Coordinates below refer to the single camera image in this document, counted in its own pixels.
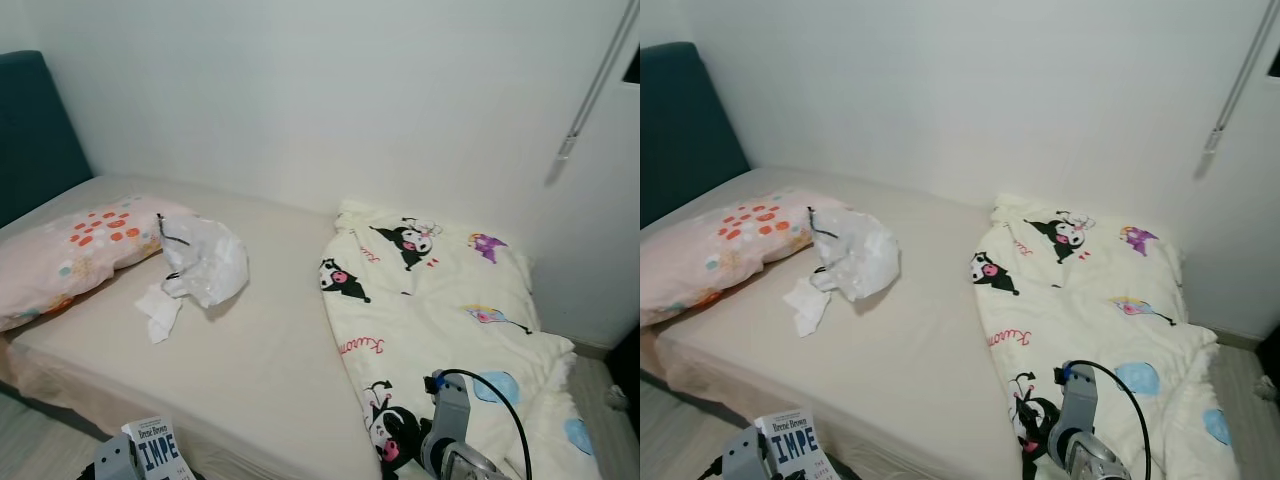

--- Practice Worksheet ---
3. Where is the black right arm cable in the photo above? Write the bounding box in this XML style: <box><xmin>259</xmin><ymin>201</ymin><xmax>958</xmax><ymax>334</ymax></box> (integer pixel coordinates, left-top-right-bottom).
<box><xmin>1060</xmin><ymin>360</ymin><xmax>1153</xmax><ymax>480</ymax></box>
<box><xmin>430</xmin><ymin>368</ymin><xmax>533</xmax><ymax>480</ymax></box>

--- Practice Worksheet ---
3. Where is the cream cartoon print blanket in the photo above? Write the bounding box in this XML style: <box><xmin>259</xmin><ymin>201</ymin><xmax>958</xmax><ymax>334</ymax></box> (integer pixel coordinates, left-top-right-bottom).
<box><xmin>320</xmin><ymin>198</ymin><xmax>601</xmax><ymax>480</ymax></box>
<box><xmin>970</xmin><ymin>193</ymin><xmax>1236</xmax><ymax>480</ymax></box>

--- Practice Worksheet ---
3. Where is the teal upholstered headboard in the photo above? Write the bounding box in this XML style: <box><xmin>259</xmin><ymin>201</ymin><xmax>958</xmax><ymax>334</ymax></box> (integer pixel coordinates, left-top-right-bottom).
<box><xmin>640</xmin><ymin>42</ymin><xmax>751</xmax><ymax>229</ymax></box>
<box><xmin>0</xmin><ymin>50</ymin><xmax>94</xmax><ymax>229</ymax></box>

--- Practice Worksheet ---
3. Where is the pink dotted pillow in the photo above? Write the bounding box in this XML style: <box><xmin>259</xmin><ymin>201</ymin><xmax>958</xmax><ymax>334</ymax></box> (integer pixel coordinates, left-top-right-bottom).
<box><xmin>0</xmin><ymin>195</ymin><xmax>196</xmax><ymax>333</ymax></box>
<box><xmin>640</xmin><ymin>185</ymin><xmax>851</xmax><ymax>326</ymax></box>

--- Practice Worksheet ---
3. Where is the clear plastic bag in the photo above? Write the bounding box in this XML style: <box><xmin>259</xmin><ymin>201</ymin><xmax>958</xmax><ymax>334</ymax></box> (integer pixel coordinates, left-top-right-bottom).
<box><xmin>157</xmin><ymin>212</ymin><xmax>250</xmax><ymax>309</ymax></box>
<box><xmin>808</xmin><ymin>207</ymin><xmax>901</xmax><ymax>301</ymax></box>

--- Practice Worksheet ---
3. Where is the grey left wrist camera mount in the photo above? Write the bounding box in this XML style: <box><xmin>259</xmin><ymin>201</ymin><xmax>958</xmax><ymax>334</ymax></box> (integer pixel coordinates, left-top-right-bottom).
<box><xmin>720</xmin><ymin>428</ymin><xmax>771</xmax><ymax>480</ymax></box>
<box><xmin>95</xmin><ymin>432</ymin><xmax>141</xmax><ymax>480</ymax></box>

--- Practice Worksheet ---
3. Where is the white tissue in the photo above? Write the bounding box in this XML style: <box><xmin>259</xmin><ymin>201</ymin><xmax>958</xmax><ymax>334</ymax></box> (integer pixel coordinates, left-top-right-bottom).
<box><xmin>136</xmin><ymin>283</ymin><xmax>184</xmax><ymax>344</ymax></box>
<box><xmin>783</xmin><ymin>277</ymin><xmax>833</xmax><ymax>338</ymax></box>

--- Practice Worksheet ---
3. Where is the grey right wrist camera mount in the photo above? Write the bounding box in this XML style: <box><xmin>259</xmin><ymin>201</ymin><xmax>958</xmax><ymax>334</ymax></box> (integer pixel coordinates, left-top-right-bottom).
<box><xmin>425</xmin><ymin>370</ymin><xmax>471</xmax><ymax>441</ymax></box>
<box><xmin>1053</xmin><ymin>362</ymin><xmax>1101</xmax><ymax>436</ymax></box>

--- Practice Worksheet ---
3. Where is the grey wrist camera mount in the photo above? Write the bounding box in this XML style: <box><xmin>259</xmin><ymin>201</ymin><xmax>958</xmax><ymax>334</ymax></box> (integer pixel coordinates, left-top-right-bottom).
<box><xmin>720</xmin><ymin>428</ymin><xmax>771</xmax><ymax>480</ymax></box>
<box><xmin>425</xmin><ymin>370</ymin><xmax>471</xmax><ymax>441</ymax></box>
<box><xmin>95</xmin><ymin>432</ymin><xmax>141</xmax><ymax>480</ymax></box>
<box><xmin>1053</xmin><ymin>362</ymin><xmax>1101</xmax><ymax>436</ymax></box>

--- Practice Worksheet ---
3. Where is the grey blind wand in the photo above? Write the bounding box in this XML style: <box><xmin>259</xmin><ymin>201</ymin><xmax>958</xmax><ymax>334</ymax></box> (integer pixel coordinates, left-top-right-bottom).
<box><xmin>556</xmin><ymin>0</ymin><xmax>641</xmax><ymax>161</ymax></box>
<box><xmin>1205</xmin><ymin>0</ymin><xmax>1280</xmax><ymax>153</ymax></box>

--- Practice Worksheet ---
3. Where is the white blue lettered book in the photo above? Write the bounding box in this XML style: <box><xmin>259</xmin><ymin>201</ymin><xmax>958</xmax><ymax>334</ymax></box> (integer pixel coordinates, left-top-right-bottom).
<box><xmin>755</xmin><ymin>410</ymin><xmax>841</xmax><ymax>480</ymax></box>
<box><xmin>122</xmin><ymin>415</ymin><xmax>196</xmax><ymax>480</ymax></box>

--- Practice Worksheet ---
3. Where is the cream sheeted bed mattress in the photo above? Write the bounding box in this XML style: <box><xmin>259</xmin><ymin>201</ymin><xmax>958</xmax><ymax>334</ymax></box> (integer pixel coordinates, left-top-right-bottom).
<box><xmin>0</xmin><ymin>175</ymin><xmax>576</xmax><ymax>480</ymax></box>
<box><xmin>640</xmin><ymin>165</ymin><xmax>1216</xmax><ymax>480</ymax></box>

